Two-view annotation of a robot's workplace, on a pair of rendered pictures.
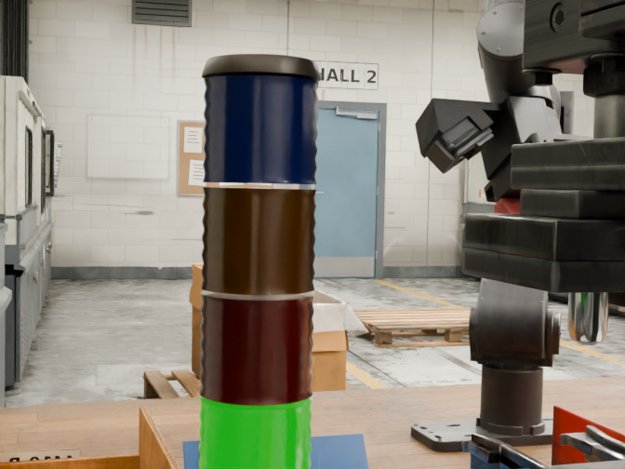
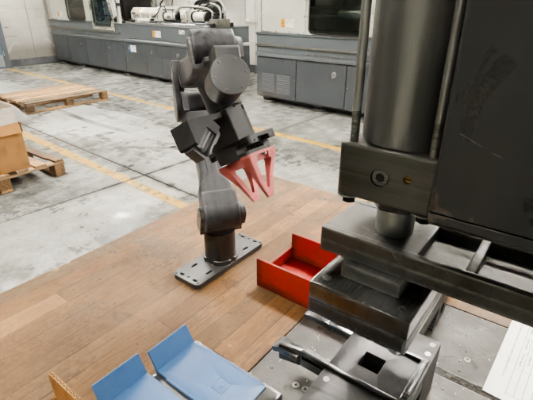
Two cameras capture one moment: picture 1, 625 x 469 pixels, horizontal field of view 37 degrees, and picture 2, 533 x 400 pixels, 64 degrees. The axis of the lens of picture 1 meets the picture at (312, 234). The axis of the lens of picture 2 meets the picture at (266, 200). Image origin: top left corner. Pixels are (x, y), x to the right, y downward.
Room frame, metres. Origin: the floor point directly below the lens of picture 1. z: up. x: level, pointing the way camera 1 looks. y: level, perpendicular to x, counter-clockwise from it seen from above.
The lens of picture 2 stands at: (0.30, 0.14, 1.39)
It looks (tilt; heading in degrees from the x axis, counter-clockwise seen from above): 25 degrees down; 325
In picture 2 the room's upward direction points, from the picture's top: straight up
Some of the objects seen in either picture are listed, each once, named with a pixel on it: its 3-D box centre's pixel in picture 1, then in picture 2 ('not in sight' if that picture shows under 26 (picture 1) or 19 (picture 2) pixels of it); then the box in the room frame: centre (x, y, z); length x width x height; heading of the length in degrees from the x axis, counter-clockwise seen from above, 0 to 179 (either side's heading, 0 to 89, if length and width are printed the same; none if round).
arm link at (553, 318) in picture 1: (515, 337); (220, 217); (0.95, -0.21, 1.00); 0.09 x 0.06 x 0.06; 73
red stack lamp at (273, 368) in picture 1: (257, 342); not in sight; (0.31, 0.02, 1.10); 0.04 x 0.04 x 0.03
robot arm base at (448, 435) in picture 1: (511, 398); (220, 244); (0.96, -0.21, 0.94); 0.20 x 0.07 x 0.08; 107
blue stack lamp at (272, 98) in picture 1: (260, 132); not in sight; (0.31, 0.02, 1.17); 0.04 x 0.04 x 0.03
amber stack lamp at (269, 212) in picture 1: (259, 238); not in sight; (0.31, 0.02, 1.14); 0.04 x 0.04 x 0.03
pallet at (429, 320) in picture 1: (429, 326); (53, 97); (7.33, -0.93, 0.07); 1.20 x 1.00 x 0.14; 106
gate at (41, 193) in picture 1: (46, 171); not in sight; (7.23, 2.06, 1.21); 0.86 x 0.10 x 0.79; 14
